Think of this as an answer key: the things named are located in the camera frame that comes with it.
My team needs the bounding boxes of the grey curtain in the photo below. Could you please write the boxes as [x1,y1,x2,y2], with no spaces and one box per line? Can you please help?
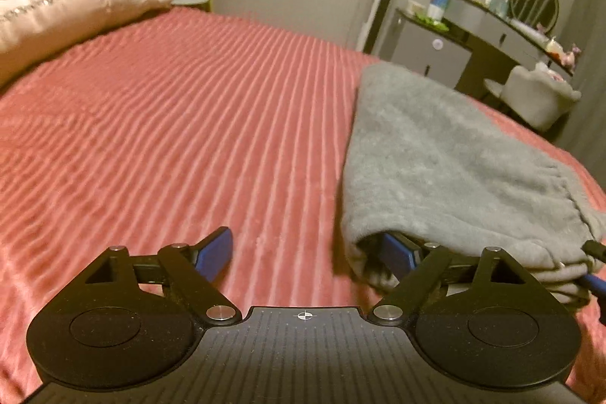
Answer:
[551,0,606,192]

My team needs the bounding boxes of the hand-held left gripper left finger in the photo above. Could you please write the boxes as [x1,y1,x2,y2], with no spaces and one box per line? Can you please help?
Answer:
[83,226,243,325]

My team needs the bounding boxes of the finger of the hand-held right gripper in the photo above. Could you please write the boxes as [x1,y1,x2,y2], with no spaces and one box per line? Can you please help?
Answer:
[583,240,606,264]
[565,273,606,297]

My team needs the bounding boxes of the grey cabinet with round sticker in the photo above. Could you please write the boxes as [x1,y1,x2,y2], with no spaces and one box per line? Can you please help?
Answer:
[392,9,474,79]

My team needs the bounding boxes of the dark vanity desk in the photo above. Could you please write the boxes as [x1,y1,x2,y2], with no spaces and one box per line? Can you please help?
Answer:
[447,0,576,98]

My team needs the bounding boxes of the grey pants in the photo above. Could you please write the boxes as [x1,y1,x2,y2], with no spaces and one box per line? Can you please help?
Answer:
[340,62,606,308]

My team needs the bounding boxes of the pink ribbed blanket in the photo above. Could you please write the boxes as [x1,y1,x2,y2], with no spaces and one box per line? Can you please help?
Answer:
[0,4,606,404]

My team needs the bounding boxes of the grey upholstered chair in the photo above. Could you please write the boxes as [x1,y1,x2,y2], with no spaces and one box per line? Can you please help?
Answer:
[483,64,582,133]

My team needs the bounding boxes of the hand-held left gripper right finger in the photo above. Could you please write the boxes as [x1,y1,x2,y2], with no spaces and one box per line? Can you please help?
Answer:
[372,231,539,325]

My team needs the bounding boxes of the pale pink printed pillow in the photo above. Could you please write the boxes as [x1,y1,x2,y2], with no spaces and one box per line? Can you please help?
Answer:
[0,0,176,86]

